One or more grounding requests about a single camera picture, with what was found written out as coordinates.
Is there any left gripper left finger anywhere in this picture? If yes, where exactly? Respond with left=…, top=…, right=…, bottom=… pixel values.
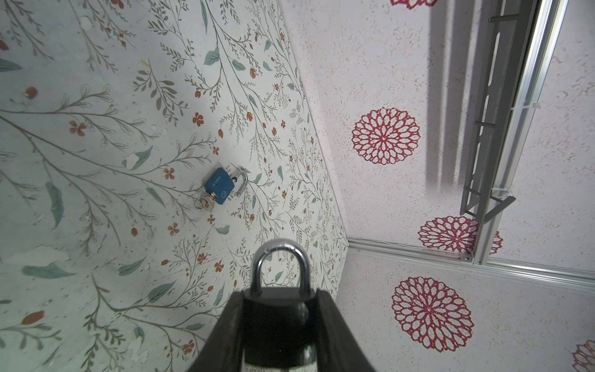
left=187, top=291, right=244, bottom=372

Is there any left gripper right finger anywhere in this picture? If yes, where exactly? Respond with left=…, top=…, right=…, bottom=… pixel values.
left=315, top=289, right=375, bottom=371

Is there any small metal key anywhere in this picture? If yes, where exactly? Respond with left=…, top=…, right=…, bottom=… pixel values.
left=195, top=194, right=216, bottom=211

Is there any blue padlock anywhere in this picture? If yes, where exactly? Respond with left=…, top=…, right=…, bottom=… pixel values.
left=204, top=167, right=249, bottom=205

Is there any grey slotted wall shelf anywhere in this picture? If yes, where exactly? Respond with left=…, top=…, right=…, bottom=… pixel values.
left=460, top=1, right=540, bottom=225

